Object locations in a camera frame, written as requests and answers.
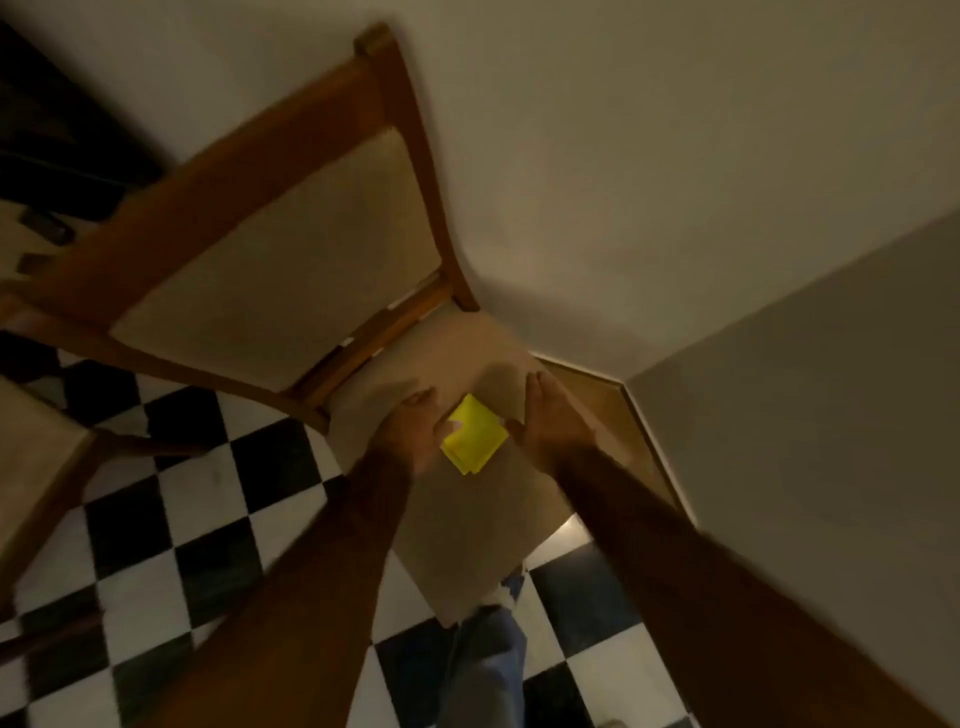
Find person's left hand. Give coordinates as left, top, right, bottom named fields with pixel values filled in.
left=372, top=386, right=464, bottom=475

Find person's right hand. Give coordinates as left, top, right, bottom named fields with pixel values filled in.
left=504, top=370, right=601, bottom=475

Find yellow cloth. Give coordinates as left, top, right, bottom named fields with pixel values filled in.
left=440, top=393, right=511, bottom=477

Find person's left forearm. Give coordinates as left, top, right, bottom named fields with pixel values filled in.
left=141, top=444, right=421, bottom=728

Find person's right forearm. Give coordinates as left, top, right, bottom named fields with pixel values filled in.
left=551, top=442, right=955, bottom=728

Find person's leg in blue jeans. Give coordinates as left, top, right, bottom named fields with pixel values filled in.
left=441, top=571, right=531, bottom=728

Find wooden chair with beige cushion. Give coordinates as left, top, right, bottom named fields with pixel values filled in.
left=0, top=373, right=215, bottom=665
left=0, top=22, right=580, bottom=633

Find small dark object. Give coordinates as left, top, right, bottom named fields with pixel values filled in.
left=18, top=208, right=78, bottom=247

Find dark wooden cabinet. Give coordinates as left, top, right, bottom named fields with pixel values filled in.
left=0, top=22, right=172, bottom=225

